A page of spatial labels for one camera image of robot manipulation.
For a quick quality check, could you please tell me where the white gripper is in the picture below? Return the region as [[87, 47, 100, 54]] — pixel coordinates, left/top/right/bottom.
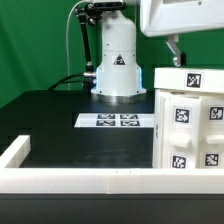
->
[[140, 0, 224, 67]]

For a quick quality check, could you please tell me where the small white tagged block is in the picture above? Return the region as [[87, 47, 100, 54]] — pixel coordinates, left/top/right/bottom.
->
[[154, 68, 224, 93]]

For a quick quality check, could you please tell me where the white cabinet body box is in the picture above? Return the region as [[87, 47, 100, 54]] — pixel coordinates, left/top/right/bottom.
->
[[152, 90, 224, 169]]

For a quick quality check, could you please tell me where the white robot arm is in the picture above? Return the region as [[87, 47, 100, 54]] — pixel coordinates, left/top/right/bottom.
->
[[90, 0, 224, 102]]

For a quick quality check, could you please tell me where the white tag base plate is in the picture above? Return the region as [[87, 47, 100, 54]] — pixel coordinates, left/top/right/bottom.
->
[[74, 113, 154, 128]]

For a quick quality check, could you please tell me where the white cable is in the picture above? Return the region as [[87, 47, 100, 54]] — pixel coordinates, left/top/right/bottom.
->
[[65, 0, 88, 91]]

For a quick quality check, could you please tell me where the black cable bundle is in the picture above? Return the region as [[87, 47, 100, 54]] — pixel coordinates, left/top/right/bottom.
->
[[47, 72, 97, 92]]

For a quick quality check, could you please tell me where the white U-shaped fence frame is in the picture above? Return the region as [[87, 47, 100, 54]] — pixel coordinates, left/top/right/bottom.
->
[[0, 135, 224, 194]]

